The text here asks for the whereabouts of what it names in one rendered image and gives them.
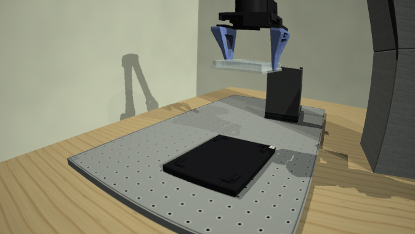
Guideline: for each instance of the white well plate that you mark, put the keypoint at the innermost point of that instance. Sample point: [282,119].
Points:
[249,66]

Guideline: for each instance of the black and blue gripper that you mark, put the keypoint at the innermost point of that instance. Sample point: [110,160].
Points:
[252,14]

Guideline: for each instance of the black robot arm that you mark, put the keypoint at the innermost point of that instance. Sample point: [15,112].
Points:
[272,6]

